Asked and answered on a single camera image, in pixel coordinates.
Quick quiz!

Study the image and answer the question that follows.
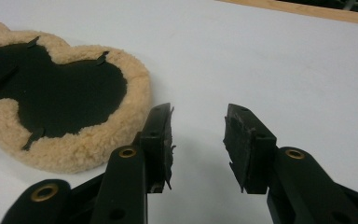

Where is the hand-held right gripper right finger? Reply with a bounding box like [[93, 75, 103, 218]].
[[222, 103, 358, 224]]

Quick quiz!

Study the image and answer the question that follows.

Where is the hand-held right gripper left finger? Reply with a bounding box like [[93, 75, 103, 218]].
[[89, 102, 177, 224]]

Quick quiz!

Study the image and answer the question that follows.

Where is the tan fleece black-lined ear warmer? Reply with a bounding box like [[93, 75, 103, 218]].
[[0, 19, 153, 175]]

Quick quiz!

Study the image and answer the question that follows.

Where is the white table sheet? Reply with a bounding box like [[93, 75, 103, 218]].
[[0, 0, 358, 224]]

